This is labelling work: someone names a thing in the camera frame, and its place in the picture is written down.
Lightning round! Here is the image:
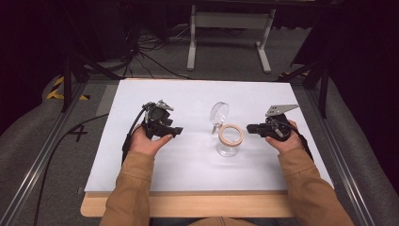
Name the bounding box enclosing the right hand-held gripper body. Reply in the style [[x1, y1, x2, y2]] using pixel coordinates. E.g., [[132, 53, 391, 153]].
[[263, 104, 298, 143]]

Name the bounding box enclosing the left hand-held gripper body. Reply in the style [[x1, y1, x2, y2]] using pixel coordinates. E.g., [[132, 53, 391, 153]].
[[141, 100, 177, 139]]

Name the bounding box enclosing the glass jar with hinged lid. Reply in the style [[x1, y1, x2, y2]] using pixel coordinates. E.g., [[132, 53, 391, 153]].
[[209, 101, 246, 158]]

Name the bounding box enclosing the person's right hand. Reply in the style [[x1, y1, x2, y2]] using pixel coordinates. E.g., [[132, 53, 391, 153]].
[[264, 120, 305, 155]]

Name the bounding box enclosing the person's left hand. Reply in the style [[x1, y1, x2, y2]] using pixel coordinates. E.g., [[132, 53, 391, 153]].
[[129, 124, 174, 157]]

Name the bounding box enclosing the white table mat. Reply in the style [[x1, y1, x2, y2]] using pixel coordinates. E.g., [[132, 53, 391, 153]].
[[84, 77, 335, 193]]

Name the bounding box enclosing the black tripod stand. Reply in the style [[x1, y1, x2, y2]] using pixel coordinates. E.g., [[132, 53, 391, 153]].
[[278, 56, 331, 120], [59, 0, 122, 113]]

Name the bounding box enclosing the yellow black hazard tape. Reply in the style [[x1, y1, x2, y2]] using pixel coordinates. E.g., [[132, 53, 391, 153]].
[[46, 75, 91, 102]]

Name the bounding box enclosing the white metal stand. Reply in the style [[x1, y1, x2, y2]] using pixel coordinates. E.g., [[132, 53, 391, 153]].
[[186, 4, 278, 74]]

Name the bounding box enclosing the right hand-held gripper black cable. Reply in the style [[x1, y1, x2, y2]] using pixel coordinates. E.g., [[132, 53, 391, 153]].
[[290, 121, 314, 162]]

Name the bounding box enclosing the hand-held gripper black cable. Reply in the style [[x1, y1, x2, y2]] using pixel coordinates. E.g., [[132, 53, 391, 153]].
[[120, 105, 149, 166], [290, 121, 314, 162]]

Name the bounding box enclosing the left hand-held gripper black cable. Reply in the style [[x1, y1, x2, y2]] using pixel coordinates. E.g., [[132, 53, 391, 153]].
[[120, 105, 149, 166]]

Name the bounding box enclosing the aluminium floor rail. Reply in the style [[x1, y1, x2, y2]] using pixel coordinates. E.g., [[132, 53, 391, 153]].
[[0, 80, 88, 226], [304, 88, 379, 226]]

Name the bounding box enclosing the bundle of black cables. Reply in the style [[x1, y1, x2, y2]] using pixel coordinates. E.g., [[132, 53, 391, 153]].
[[120, 22, 194, 81]]

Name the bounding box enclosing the black floor cable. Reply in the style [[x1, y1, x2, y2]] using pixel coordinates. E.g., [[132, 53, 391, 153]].
[[32, 112, 110, 226]]

